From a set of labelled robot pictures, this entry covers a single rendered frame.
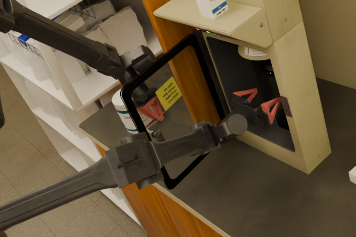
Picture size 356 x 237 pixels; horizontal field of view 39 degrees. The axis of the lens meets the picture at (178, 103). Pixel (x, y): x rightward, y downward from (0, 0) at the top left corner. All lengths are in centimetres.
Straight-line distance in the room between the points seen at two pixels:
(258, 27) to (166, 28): 38
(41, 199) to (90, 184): 10
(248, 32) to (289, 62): 18
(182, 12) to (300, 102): 40
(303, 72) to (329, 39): 45
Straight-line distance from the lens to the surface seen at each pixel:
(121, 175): 95
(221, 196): 157
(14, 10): 123
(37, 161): 392
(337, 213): 145
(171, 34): 151
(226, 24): 119
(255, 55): 139
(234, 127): 132
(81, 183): 98
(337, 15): 173
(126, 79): 147
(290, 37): 130
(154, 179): 103
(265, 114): 140
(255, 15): 120
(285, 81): 133
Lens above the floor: 205
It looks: 33 degrees down
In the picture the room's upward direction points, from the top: 23 degrees counter-clockwise
